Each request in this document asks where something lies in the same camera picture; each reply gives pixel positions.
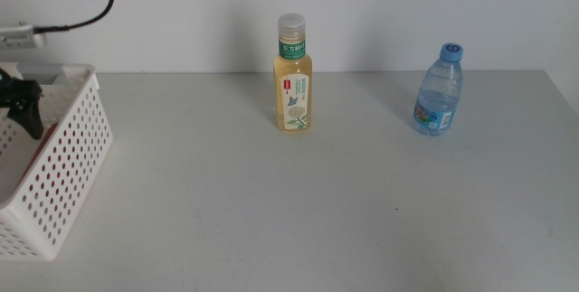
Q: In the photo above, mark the white perforated plastic basket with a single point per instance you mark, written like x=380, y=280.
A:
x=88, y=86

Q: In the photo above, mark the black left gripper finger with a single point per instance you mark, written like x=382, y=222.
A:
x=28, y=118

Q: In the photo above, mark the red cola can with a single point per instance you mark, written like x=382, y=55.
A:
x=45, y=137

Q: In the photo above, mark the yellow tea bottle green label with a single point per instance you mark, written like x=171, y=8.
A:
x=292, y=79

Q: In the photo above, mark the clear water bottle blue cap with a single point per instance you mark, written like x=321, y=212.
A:
x=438, y=97

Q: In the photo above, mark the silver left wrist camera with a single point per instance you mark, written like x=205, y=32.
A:
x=18, y=36

